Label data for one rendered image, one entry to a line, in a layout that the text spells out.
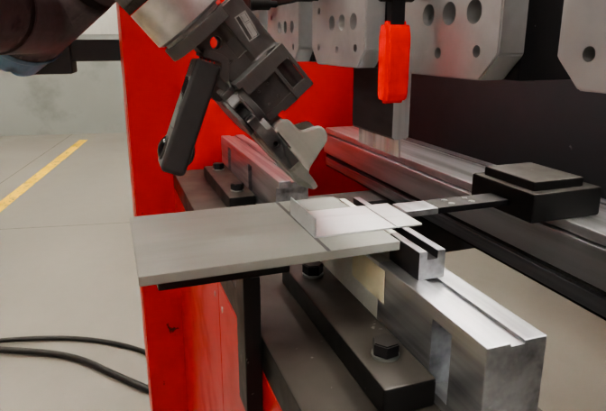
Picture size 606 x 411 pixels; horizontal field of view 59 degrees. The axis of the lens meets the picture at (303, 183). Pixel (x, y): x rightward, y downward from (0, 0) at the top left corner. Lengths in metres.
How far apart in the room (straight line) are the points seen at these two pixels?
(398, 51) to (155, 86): 1.02
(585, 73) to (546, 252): 0.47
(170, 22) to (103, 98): 7.27
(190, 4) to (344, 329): 0.36
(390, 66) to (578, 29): 0.16
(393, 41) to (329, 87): 1.09
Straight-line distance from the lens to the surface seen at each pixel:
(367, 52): 0.56
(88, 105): 7.81
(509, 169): 0.77
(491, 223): 0.85
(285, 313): 0.69
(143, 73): 1.41
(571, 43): 0.34
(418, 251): 0.55
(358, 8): 0.57
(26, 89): 7.98
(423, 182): 1.00
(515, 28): 0.40
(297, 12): 0.75
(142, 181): 1.45
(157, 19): 0.51
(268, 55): 0.53
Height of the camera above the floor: 1.20
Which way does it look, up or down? 15 degrees down
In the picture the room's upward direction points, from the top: straight up
